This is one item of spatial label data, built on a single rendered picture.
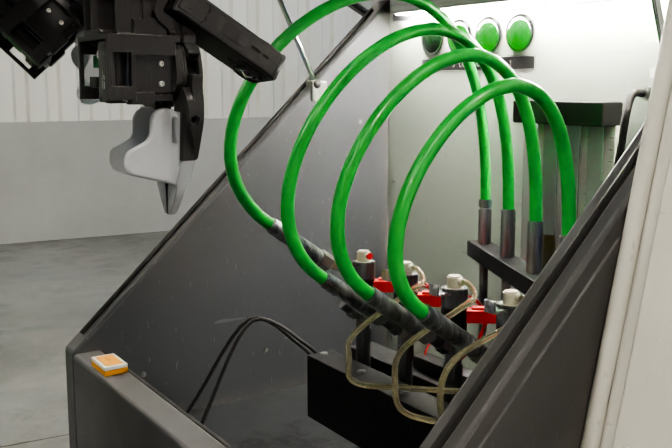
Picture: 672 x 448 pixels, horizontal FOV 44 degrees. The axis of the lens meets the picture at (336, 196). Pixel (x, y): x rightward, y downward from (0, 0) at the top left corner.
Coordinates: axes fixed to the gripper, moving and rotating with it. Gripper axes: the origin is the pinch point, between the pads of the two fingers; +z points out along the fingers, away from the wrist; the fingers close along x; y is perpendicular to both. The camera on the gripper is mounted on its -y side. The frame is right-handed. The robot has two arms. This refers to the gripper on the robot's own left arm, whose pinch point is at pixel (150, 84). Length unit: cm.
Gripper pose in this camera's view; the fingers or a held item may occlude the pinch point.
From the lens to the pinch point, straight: 90.2
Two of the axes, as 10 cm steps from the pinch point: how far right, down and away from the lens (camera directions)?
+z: 7.0, 6.9, 2.1
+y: -6.1, 7.2, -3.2
